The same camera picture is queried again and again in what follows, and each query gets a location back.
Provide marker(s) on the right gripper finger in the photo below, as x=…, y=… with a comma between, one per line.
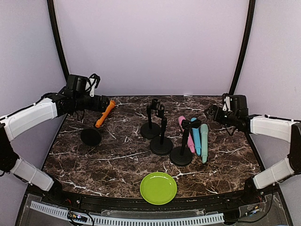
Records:
x=210, y=115
x=211, y=109

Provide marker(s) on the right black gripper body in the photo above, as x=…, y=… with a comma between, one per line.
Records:
x=221, y=119

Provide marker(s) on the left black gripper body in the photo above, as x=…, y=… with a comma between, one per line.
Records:
x=102, y=108

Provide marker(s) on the orange toy microphone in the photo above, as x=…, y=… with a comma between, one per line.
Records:
x=105, y=114

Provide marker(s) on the teal toy microphone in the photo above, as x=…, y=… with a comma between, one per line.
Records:
x=204, y=142

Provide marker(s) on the blue toy microphone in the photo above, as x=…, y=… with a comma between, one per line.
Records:
x=197, y=140

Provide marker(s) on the pink toy microphone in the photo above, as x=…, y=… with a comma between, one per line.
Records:
x=190, y=142

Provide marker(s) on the black stand of orange microphone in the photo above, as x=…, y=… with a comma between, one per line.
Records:
x=91, y=136

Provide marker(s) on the black stand of blue microphone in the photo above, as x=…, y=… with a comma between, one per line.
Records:
x=182, y=156

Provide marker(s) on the black stand of teal microphone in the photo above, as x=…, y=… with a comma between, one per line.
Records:
x=150, y=129

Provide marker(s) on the black stand of pink microphone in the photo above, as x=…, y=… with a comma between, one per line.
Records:
x=161, y=145

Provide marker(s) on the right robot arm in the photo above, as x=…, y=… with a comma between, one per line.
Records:
x=234, y=113

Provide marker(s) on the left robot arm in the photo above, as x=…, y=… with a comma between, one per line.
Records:
x=77, y=95

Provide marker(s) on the green plate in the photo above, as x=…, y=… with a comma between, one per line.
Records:
x=158, y=188

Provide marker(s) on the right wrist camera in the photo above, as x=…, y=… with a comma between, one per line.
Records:
x=226, y=102

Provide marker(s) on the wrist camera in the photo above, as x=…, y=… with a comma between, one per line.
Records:
x=226, y=102
x=92, y=83

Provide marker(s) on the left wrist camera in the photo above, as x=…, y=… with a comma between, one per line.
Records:
x=92, y=83

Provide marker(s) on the white slotted cable duct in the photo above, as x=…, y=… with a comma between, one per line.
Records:
x=123, y=220

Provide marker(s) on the left black frame post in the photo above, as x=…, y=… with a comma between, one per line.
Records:
x=57, y=38

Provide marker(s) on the black frame post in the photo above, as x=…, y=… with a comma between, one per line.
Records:
x=244, y=45
x=57, y=38

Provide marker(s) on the black front rail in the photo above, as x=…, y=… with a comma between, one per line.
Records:
x=220, y=202

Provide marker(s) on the right black frame post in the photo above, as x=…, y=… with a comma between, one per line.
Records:
x=244, y=45

